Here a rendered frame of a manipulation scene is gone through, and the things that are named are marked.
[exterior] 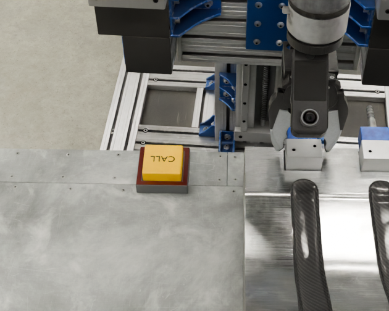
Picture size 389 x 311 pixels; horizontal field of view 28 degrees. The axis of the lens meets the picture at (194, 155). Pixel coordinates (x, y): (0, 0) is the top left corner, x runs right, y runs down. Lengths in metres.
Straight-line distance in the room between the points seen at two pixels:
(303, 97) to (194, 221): 0.29
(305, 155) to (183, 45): 0.55
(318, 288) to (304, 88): 0.25
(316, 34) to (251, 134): 0.96
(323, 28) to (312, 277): 0.32
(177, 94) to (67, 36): 0.69
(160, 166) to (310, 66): 0.32
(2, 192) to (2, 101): 1.35
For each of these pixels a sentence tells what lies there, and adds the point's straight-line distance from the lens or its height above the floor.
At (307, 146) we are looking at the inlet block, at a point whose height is 0.92.
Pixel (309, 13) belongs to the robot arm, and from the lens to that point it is 0.94.
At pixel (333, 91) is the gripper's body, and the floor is 1.03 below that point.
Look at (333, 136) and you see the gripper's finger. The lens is 1.09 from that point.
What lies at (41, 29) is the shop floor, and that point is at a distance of 2.83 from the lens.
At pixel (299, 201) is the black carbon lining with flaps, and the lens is 1.09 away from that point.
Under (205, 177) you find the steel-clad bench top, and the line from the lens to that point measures 1.22.
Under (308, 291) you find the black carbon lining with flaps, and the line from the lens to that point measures 0.99.
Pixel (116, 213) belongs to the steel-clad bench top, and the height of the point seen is 0.80.
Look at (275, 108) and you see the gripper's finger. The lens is 1.05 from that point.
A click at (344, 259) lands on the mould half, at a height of 0.88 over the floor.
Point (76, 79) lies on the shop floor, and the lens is 2.60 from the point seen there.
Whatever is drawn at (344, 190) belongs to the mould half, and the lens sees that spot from 1.10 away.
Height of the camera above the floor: 1.73
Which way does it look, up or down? 48 degrees down
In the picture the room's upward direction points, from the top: 2 degrees counter-clockwise
